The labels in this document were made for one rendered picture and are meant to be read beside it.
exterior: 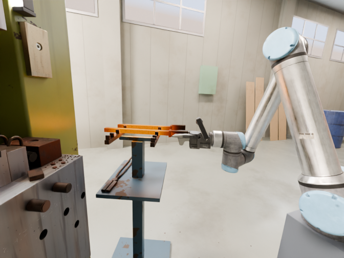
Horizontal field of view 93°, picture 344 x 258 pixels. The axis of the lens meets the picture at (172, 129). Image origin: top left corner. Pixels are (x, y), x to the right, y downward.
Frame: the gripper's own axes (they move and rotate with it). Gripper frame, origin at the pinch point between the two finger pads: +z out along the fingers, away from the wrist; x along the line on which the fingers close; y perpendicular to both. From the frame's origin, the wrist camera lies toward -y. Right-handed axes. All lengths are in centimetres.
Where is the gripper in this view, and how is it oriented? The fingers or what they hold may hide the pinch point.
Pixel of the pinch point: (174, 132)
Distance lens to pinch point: 87.5
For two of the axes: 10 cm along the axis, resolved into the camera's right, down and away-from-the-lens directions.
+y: -0.4, 9.8, 2.2
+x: 0.7, -2.1, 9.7
